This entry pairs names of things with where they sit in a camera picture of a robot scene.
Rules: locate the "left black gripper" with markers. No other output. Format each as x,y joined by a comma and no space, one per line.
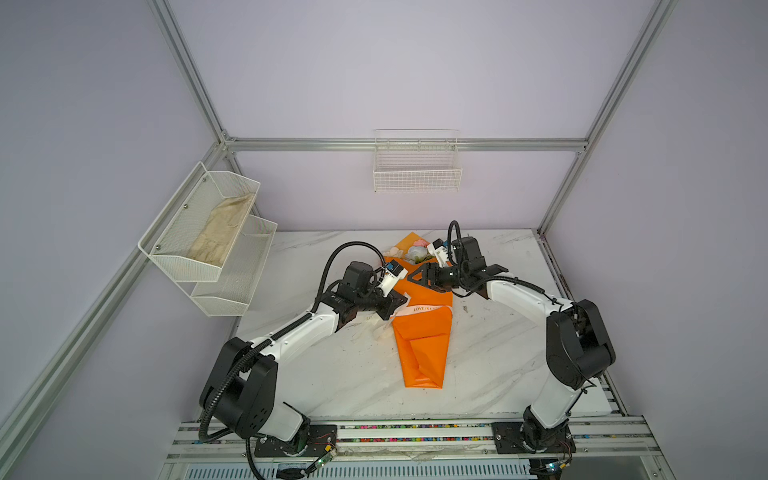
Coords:
392,302

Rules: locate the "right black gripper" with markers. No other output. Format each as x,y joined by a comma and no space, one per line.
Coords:
427,270

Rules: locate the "white fake rose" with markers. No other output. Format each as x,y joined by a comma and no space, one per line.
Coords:
417,254

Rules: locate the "orange wrapping paper sheet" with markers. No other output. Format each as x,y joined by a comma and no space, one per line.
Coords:
423,362

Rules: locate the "cream fake rose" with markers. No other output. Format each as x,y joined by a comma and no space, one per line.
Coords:
394,252

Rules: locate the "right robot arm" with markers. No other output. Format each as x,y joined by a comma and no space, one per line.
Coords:
578,348

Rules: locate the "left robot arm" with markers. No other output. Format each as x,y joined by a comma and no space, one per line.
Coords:
240,394

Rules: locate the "lower white mesh shelf basket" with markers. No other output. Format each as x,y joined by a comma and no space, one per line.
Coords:
232,294

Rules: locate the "white mesh shelf basket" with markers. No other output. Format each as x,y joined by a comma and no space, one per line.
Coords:
167,246
232,294

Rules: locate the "beige cloth in basket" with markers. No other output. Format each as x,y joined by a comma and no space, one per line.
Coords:
215,241

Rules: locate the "upper white mesh shelf basket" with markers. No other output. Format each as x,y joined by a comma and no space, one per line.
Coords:
167,246

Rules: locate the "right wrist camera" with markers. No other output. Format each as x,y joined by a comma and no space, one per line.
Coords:
439,251

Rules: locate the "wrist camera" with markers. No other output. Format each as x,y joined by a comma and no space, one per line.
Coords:
393,272
439,251

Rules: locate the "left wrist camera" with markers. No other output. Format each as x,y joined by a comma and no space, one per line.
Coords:
393,272

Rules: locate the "white wire wall basket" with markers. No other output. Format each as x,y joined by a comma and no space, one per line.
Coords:
416,161

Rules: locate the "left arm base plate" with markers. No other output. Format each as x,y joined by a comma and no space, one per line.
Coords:
311,440

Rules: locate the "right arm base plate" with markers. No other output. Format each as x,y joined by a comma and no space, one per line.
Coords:
527,437

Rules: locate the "aluminium rail front frame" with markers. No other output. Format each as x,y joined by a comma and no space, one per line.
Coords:
610,447

